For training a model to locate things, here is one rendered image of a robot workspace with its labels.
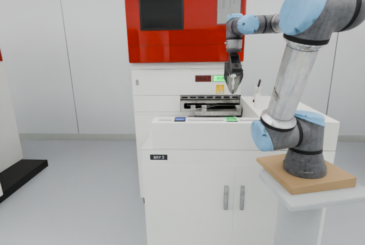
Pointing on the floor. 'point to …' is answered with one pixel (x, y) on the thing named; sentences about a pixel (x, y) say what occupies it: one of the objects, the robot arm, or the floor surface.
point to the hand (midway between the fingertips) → (232, 91)
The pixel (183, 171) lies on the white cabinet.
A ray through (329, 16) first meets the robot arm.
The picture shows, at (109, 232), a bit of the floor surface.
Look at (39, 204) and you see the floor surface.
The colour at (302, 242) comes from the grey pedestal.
